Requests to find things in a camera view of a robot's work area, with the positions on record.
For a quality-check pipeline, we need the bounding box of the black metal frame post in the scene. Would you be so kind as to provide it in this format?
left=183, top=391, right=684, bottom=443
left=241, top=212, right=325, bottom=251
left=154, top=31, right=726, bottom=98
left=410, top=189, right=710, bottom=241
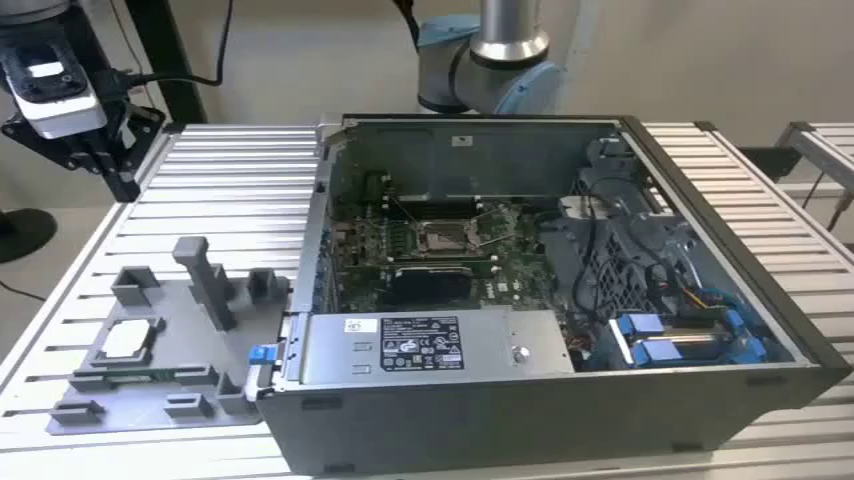
left=126, top=0, right=209, bottom=126

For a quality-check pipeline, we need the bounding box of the black camera cable with plug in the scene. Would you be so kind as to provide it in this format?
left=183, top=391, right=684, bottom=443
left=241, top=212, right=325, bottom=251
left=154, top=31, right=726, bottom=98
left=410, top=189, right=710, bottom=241
left=93, top=0, right=235, bottom=99

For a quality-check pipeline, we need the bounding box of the green motherboard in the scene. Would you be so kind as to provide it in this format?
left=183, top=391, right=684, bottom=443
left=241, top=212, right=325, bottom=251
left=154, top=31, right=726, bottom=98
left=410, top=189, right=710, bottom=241
left=326, top=199, right=569, bottom=321

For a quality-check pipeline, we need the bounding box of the black round stand base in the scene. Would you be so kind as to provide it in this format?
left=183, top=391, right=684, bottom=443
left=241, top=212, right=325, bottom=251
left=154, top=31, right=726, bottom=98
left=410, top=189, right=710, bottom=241
left=0, top=208, right=59, bottom=264

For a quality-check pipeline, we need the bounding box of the blue disk carrier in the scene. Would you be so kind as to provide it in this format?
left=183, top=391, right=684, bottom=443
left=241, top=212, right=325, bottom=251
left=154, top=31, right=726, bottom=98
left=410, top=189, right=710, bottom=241
left=610, top=310, right=746, bottom=337
left=626, top=334, right=769, bottom=366

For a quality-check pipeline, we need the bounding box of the black open PC case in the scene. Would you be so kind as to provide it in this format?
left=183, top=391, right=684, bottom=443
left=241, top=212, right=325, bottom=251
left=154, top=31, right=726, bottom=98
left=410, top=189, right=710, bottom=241
left=243, top=113, right=854, bottom=476

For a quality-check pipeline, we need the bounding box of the black floor cable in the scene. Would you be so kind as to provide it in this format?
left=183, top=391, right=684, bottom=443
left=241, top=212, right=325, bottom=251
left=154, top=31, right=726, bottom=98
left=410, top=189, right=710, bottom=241
left=0, top=278, right=48, bottom=302

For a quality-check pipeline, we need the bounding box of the black RAM slot bank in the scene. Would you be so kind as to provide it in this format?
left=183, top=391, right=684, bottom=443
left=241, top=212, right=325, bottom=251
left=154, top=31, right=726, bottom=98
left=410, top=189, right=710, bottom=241
left=386, top=195, right=486, bottom=220

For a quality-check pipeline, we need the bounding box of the metal socket cover frame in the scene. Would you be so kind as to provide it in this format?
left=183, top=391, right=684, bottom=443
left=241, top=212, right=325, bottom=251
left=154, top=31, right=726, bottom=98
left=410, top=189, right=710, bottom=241
left=470, top=208, right=520, bottom=247

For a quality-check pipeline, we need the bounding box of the black wire in case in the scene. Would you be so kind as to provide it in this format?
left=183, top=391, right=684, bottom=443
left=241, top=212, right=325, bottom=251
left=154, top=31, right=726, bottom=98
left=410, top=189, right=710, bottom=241
left=570, top=177, right=626, bottom=314

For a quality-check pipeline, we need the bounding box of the CPU socket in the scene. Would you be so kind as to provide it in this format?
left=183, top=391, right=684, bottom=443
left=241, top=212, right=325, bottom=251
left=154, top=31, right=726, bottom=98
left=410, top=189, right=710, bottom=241
left=417, top=219, right=473, bottom=256

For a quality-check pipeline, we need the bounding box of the black graphics card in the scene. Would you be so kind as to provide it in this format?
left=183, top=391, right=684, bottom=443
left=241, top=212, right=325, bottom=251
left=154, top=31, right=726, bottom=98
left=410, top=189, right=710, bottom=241
left=390, top=264, right=477, bottom=307

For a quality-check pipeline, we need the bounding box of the silver CPU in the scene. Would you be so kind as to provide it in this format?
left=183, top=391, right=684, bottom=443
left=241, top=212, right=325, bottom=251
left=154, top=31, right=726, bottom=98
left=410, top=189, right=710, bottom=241
left=99, top=319, right=159, bottom=359

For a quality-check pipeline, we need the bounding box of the green RAM stick on rack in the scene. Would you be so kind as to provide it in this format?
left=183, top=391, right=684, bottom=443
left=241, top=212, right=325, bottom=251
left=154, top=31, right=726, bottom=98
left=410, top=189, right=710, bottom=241
left=73, top=366, right=209, bottom=381

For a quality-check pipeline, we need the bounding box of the grey metal drive cage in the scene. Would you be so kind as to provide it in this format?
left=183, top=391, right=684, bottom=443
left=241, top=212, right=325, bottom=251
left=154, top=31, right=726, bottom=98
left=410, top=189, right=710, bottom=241
left=538, top=164, right=702, bottom=324

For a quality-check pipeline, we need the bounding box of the metal slat side table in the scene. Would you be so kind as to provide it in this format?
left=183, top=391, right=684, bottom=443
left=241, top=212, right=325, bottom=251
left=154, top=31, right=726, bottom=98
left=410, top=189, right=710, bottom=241
left=773, top=121, right=854, bottom=201

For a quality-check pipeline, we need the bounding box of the coloured wire bundle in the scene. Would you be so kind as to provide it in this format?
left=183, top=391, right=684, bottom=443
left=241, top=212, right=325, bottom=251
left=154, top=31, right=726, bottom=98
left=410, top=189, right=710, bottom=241
left=686, top=287, right=728, bottom=312

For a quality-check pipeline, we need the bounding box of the thin metal locking lever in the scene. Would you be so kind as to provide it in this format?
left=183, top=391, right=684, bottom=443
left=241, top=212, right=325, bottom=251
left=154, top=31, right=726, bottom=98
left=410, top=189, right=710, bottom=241
left=393, top=195, right=421, bottom=225

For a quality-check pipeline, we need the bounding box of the silver power supply with label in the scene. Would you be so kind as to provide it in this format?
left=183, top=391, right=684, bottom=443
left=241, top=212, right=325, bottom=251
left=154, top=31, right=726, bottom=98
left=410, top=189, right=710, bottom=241
left=297, top=309, right=577, bottom=386

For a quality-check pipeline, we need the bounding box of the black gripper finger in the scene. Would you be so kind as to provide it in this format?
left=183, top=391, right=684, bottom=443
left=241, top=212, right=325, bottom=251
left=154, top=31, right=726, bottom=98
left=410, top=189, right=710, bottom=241
left=0, top=113, right=125, bottom=201
left=110, top=107, right=167, bottom=201

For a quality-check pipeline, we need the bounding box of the black cable beside arm joint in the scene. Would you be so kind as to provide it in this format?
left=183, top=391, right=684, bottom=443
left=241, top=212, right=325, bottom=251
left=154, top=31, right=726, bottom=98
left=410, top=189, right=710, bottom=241
left=391, top=0, right=423, bottom=51

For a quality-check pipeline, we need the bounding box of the grey printed parts rack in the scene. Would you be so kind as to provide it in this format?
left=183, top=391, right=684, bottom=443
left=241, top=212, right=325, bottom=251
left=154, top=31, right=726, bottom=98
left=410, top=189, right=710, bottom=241
left=44, top=236, right=295, bottom=436

